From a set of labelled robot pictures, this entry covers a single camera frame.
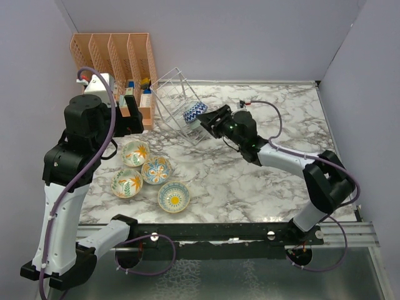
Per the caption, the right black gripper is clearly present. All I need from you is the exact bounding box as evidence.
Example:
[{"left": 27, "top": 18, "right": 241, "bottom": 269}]
[{"left": 196, "top": 106, "right": 244, "bottom": 148}]

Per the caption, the plain teal bowl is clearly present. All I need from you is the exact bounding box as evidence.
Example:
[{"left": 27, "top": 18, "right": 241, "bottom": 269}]
[{"left": 189, "top": 120, "right": 203, "bottom": 131}]

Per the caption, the red patterned bowl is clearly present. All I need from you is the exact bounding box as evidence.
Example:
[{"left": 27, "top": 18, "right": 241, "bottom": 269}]
[{"left": 183, "top": 101, "right": 208, "bottom": 124}]

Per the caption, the blue orange ornate bowl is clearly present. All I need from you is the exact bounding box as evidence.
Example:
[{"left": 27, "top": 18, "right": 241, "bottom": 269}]
[{"left": 141, "top": 156, "right": 173, "bottom": 185}]

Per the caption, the floral orange green bowl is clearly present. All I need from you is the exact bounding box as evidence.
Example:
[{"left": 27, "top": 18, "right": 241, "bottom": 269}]
[
  {"left": 121, "top": 140, "right": 150, "bottom": 168},
  {"left": 111, "top": 169, "right": 143, "bottom": 199}
]

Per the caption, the yellow blue sun bowl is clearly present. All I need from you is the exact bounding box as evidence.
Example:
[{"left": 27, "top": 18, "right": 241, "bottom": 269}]
[{"left": 157, "top": 181, "right": 191, "bottom": 213}]

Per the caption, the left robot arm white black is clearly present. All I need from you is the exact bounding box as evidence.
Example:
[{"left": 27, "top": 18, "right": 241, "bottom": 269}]
[{"left": 20, "top": 94, "right": 144, "bottom": 291}]

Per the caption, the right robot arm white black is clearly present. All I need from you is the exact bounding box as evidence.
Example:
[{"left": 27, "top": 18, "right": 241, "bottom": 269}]
[{"left": 197, "top": 105, "right": 359, "bottom": 244}]

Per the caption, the green white box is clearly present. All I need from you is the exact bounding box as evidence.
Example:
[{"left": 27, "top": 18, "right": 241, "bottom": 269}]
[{"left": 124, "top": 87, "right": 134, "bottom": 96}]

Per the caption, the white card box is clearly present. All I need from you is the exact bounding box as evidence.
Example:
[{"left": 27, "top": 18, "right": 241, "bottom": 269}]
[{"left": 140, "top": 94, "right": 152, "bottom": 108}]

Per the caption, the peach plastic desk organizer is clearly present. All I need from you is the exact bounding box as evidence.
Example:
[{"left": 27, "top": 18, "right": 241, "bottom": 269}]
[{"left": 70, "top": 33, "right": 158, "bottom": 130}]

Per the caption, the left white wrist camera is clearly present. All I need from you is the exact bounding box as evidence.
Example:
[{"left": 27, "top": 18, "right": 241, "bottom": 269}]
[{"left": 76, "top": 73, "right": 114, "bottom": 108}]

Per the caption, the white wire dish rack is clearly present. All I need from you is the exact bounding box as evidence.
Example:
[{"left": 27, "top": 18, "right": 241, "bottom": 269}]
[{"left": 151, "top": 67, "right": 208, "bottom": 146}]

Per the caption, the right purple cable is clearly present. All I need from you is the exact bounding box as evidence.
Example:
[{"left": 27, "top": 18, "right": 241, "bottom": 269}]
[{"left": 249, "top": 100, "right": 361, "bottom": 272}]

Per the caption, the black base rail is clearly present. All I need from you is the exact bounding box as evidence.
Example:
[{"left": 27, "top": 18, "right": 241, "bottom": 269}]
[{"left": 116, "top": 222, "right": 324, "bottom": 260}]

